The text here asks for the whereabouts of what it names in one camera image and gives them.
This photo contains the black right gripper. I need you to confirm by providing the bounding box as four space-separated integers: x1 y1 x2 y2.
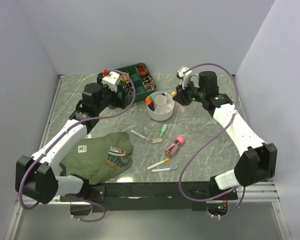
172 78 205 107

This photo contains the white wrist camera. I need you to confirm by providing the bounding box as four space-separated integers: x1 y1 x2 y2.
101 69 121 93
176 66 193 90

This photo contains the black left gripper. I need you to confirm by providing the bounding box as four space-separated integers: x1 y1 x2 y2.
95 76 130 113

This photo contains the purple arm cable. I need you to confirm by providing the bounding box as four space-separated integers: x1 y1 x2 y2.
178 62 247 219
17 69 137 223

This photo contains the white pen brown cap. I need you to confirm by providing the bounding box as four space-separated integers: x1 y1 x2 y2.
130 129 150 142

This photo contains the green divided organizer tray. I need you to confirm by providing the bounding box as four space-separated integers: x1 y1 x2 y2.
97 62 157 110

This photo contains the pink patterned rolled sock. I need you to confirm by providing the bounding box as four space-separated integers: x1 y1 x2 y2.
142 76 156 91

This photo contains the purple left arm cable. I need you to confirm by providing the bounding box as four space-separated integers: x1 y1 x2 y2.
17 69 137 223

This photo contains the dark floral rolled sock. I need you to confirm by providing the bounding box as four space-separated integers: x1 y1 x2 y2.
123 81 137 96

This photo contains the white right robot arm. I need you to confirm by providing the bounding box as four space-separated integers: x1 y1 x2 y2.
172 67 278 200

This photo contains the orange black rolled sock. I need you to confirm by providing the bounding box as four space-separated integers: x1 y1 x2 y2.
135 64 148 78

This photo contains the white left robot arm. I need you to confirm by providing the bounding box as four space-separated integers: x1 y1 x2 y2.
15 82 130 210

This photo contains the white round pen holder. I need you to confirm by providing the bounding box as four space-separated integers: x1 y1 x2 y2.
146 91 175 122

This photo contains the pink capped pencil tube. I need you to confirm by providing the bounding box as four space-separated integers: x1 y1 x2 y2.
164 135 185 158

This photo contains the black front base bar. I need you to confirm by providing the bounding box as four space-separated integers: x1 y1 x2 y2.
60 181 238 211

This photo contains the white pen light blue cap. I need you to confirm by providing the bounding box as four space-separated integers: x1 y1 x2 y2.
151 166 177 173

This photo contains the black marker orange cap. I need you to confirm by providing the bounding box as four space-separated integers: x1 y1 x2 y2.
145 96 155 112

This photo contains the white pen yellow cap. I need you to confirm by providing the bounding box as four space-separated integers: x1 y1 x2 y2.
146 158 170 171

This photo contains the yellow patterned rolled sock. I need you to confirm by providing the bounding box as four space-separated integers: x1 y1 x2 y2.
120 72 129 84

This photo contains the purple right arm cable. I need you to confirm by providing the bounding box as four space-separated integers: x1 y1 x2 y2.
178 62 247 219

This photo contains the green folded t-shirt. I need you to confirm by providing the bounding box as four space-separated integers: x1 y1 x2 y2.
59 131 134 185

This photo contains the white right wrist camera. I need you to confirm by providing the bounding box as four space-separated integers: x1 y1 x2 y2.
176 66 193 90

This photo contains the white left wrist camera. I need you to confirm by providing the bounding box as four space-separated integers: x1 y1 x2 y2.
101 69 121 93

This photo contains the beige eraser block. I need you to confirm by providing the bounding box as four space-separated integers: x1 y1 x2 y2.
152 138 163 144

